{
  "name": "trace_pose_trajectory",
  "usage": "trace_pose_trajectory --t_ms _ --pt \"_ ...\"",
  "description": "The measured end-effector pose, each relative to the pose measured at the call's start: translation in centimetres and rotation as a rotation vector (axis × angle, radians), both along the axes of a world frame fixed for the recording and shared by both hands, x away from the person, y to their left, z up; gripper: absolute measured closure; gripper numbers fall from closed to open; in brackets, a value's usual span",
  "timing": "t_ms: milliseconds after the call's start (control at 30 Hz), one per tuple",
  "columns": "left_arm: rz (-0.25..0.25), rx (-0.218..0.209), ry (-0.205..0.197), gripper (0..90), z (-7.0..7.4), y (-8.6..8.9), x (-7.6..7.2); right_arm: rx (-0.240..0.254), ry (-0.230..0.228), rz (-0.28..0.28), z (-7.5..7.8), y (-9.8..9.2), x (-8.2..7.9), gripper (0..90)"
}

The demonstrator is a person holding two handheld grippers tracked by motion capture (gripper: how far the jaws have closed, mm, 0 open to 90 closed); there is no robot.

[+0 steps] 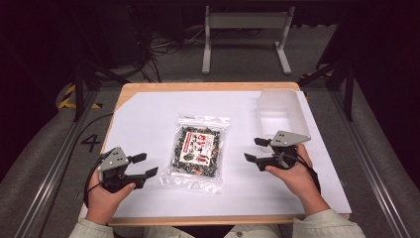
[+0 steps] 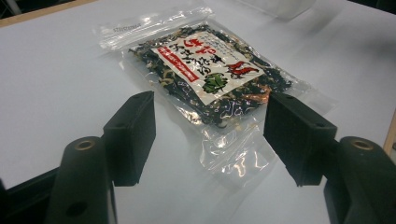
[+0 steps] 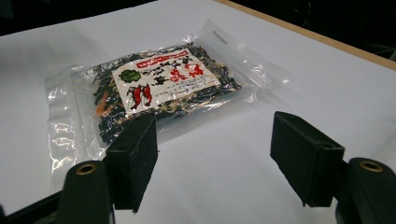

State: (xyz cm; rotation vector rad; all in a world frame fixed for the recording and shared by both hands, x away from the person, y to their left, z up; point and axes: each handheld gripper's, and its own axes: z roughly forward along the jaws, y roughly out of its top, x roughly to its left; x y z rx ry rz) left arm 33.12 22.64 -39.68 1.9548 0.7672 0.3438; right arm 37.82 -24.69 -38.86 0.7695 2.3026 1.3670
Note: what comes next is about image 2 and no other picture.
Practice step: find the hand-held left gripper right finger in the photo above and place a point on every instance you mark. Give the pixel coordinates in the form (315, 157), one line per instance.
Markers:
(295, 137)

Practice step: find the dried seaweed packet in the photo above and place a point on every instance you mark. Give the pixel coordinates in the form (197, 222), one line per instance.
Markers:
(199, 62)

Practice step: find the clear plastic zip bag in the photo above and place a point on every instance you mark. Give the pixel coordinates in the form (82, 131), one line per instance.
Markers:
(236, 155)

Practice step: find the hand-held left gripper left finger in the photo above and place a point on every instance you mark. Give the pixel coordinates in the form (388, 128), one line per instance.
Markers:
(130, 140)

